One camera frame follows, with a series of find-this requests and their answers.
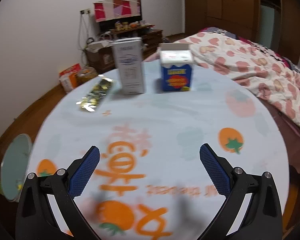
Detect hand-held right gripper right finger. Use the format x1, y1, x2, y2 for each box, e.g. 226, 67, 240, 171
199, 144, 283, 240

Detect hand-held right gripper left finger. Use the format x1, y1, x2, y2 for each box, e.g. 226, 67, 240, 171
16, 145, 102, 240

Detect light blue round bin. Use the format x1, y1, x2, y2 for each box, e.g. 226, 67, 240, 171
0, 134, 33, 202

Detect white fruit print tablecloth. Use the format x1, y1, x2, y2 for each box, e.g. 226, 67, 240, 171
27, 59, 290, 240

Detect dark gold foil packet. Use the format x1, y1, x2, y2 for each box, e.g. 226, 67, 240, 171
76, 77, 115, 112

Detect pink bed sheet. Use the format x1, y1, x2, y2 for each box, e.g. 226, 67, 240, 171
262, 100, 300, 174

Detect orange white bag on floor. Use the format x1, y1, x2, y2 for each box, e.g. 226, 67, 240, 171
60, 73, 77, 92

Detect clear plastic container on floor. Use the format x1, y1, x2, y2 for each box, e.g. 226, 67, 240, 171
76, 66, 98, 84

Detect blue carton box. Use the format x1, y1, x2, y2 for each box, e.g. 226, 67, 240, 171
158, 42, 194, 92

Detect orange plastic package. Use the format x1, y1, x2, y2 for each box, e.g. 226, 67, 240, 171
59, 64, 81, 77

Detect pink heart print blanket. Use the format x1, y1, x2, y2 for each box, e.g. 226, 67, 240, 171
165, 34, 300, 128

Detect tall white grey box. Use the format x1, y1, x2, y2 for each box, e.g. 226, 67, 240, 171
112, 37, 147, 95

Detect wooden tv cabinet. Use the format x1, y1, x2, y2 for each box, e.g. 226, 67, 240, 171
84, 29, 163, 74

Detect white cardboard box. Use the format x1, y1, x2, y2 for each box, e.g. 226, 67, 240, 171
87, 41, 115, 52

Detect black television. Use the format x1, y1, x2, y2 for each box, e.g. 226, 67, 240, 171
99, 17, 142, 30

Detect cluster of small jars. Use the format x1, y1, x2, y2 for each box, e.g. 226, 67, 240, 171
114, 20, 155, 30

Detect wooden wardrobe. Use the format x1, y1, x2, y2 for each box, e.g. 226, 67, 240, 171
184, 0, 300, 65

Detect pink patchwork cloth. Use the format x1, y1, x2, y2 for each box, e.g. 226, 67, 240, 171
94, 0, 142, 22

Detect white hanging cables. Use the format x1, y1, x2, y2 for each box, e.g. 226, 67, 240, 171
77, 14, 90, 50

